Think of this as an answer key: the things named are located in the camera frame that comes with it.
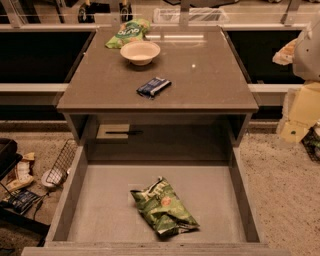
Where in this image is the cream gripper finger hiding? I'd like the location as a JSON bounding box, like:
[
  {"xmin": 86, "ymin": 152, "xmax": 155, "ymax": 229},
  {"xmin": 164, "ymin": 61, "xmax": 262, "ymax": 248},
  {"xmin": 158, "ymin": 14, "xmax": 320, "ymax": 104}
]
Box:
[{"xmin": 272, "ymin": 39, "xmax": 297, "ymax": 65}]

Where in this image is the green jalapeno chip bag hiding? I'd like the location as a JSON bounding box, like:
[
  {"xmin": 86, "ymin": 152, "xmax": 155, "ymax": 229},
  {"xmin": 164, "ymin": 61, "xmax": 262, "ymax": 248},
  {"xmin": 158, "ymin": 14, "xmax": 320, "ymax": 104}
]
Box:
[{"xmin": 130, "ymin": 176, "xmax": 199, "ymax": 237}]

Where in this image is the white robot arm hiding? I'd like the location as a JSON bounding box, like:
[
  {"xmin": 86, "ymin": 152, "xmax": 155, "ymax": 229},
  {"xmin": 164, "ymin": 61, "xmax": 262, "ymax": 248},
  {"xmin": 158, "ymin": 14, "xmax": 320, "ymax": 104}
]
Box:
[{"xmin": 272, "ymin": 12, "xmax": 320, "ymax": 82}]

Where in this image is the grey counter cabinet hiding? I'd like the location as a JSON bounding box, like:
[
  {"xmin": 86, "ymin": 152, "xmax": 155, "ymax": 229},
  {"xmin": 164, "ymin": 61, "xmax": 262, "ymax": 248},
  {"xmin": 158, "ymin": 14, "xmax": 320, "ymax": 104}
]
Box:
[{"xmin": 58, "ymin": 27, "xmax": 257, "ymax": 163}]

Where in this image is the light green snack bag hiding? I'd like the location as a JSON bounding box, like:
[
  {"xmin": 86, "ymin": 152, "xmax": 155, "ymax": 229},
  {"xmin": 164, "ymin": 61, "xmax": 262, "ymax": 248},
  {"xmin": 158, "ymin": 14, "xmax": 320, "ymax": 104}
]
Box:
[{"xmin": 105, "ymin": 18, "xmax": 151, "ymax": 49}]

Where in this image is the grey open drawer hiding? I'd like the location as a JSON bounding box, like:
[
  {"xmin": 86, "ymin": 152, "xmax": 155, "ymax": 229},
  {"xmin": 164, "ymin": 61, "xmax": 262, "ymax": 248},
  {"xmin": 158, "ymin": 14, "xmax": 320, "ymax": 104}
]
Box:
[{"xmin": 22, "ymin": 149, "xmax": 291, "ymax": 256}]

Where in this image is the clear plastic tray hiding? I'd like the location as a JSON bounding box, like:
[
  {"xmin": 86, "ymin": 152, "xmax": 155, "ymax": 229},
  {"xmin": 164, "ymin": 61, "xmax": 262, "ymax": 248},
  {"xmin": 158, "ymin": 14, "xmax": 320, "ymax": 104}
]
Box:
[{"xmin": 152, "ymin": 8, "xmax": 230, "ymax": 23}]

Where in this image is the dark blue snack packet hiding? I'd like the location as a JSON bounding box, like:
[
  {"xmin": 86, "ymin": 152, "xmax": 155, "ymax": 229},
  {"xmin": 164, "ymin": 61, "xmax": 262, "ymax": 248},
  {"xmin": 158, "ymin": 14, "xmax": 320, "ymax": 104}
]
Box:
[{"xmin": 136, "ymin": 77, "xmax": 171, "ymax": 98}]

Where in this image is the white paper bowl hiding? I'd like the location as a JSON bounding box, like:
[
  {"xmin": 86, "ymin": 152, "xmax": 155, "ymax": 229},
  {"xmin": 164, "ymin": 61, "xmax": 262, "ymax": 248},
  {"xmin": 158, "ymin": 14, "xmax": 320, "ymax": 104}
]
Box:
[{"xmin": 120, "ymin": 41, "xmax": 161, "ymax": 66}]

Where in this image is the white round disc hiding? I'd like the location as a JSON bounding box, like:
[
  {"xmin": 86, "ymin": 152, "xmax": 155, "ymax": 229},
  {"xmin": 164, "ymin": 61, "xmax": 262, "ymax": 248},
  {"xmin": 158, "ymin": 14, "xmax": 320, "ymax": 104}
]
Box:
[{"xmin": 41, "ymin": 169, "xmax": 63, "ymax": 188}]

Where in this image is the cream snack wrapper on floor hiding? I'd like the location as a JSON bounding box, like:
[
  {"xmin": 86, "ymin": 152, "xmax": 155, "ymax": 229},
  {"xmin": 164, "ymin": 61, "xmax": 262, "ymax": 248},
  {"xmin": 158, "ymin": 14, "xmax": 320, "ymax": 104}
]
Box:
[{"xmin": 6, "ymin": 152, "xmax": 35, "ymax": 192}]

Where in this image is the black bin left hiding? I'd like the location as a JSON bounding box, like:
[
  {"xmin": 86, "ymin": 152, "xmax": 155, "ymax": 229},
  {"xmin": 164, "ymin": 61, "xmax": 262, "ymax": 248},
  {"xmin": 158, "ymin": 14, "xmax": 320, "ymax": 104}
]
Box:
[{"xmin": 0, "ymin": 138, "xmax": 22, "ymax": 181}]

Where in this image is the dark blue packet on floor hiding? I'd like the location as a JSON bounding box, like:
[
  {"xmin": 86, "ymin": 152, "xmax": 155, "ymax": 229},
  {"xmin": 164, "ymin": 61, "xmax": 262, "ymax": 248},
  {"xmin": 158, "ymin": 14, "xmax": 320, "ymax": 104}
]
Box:
[{"xmin": 0, "ymin": 189, "xmax": 40, "ymax": 215}]

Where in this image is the black wire basket right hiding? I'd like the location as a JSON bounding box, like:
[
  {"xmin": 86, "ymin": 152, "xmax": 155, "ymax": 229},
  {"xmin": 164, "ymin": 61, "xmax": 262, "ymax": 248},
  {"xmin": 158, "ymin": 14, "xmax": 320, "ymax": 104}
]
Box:
[{"xmin": 302, "ymin": 128, "xmax": 320, "ymax": 162}]

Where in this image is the black wire basket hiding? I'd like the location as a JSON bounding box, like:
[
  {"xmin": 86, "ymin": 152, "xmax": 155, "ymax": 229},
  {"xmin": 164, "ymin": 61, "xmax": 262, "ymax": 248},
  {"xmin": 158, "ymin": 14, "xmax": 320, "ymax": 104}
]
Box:
[
  {"xmin": 302, "ymin": 128, "xmax": 320, "ymax": 162},
  {"xmin": 50, "ymin": 139, "xmax": 77, "ymax": 185}
]

